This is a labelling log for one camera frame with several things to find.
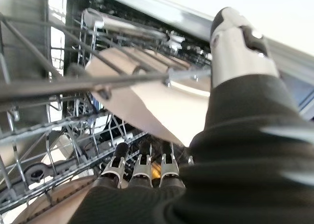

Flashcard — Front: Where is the dishwasher upper wire rack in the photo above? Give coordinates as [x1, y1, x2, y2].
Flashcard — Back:
[0, 7, 213, 112]

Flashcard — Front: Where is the built-in dishwasher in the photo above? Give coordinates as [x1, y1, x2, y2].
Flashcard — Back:
[0, 0, 314, 224]

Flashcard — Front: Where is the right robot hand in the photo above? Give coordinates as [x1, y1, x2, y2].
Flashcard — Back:
[69, 6, 314, 224]

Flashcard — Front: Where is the cream round plate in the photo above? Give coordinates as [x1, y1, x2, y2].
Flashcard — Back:
[14, 176, 99, 224]
[84, 46, 213, 147]

